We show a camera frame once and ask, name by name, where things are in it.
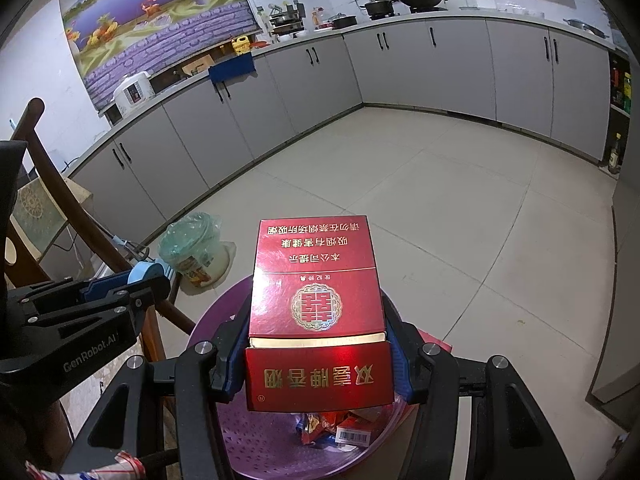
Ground blue towel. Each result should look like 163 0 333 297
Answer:
207 54 256 85

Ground wooden chair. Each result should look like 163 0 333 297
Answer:
10 96 197 361

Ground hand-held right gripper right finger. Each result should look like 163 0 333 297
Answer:
381 290 576 480

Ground small barcode box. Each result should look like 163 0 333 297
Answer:
335 422 373 446

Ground glass bottle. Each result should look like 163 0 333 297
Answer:
607 132 623 171

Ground grey shallow pan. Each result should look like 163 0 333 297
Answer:
562 17 611 37

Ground purple plastic basket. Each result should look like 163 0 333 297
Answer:
186 274 421 480

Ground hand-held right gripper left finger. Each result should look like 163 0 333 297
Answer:
75 292 253 480

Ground white rice cooker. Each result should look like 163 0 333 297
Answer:
112 71 155 117

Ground patterned green cloth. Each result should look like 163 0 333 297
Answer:
10 179 68 263

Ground grey kitchen cabinets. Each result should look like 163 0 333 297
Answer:
62 12 618 241

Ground crumpled snack wrapper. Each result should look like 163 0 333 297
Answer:
295 410 341 448

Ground red cigarette box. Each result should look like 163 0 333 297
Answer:
244 216 396 413

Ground bucket with green plastic bag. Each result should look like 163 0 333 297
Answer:
159 211 236 288

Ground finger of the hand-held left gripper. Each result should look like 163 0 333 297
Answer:
30 275 172 341
7 270 136 318

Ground brown cardboard box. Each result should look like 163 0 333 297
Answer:
180 57 213 78

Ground wall poster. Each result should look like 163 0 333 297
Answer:
57 0 263 111

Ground shelf with bottles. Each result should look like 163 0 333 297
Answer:
607 50 633 116

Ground red white blue wrapper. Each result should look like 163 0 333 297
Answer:
25 450 147 480

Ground metal dish rack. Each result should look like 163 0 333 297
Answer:
267 0 307 41

